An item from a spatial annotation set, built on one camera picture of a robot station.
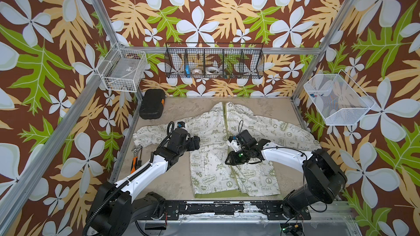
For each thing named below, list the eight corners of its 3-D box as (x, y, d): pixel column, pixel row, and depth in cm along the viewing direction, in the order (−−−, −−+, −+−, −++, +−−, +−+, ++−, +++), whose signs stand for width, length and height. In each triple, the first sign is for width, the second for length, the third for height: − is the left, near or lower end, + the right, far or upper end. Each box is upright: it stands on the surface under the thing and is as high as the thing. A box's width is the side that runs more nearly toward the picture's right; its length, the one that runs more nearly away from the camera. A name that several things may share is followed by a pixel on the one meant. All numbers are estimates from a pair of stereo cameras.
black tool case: (140, 119, 111) (136, 112, 105) (148, 95, 126) (145, 87, 120) (161, 119, 111) (158, 112, 105) (167, 95, 126) (164, 87, 120)
